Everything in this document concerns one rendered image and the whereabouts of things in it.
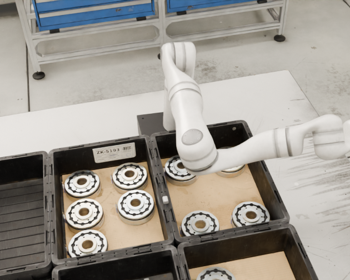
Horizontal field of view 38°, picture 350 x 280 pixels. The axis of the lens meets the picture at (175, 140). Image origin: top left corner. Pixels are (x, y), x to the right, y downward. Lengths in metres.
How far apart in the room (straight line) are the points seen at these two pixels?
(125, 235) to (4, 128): 0.78
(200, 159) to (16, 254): 0.56
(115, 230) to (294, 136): 0.55
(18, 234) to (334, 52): 2.65
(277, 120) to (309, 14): 2.15
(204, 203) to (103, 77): 1.99
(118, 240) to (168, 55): 0.55
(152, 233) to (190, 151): 0.30
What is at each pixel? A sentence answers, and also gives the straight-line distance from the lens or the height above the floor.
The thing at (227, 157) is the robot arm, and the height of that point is 1.07.
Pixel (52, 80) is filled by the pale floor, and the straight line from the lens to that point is 3.38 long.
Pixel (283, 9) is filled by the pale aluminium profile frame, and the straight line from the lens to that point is 3.54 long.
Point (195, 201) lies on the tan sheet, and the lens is 1.47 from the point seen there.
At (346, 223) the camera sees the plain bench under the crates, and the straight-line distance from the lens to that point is 1.65.
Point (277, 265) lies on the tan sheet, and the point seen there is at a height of 0.83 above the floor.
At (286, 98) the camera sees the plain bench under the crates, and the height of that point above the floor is 0.70.
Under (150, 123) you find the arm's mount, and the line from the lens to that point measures 1.77.
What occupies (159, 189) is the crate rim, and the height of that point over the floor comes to 0.93.
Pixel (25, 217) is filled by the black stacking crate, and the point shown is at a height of 0.83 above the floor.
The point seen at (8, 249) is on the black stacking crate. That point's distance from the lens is 1.46.
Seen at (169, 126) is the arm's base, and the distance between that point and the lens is 1.73.
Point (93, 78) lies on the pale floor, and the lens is 3.33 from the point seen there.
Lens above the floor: 1.97
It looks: 44 degrees down
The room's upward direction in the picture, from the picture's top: 2 degrees counter-clockwise
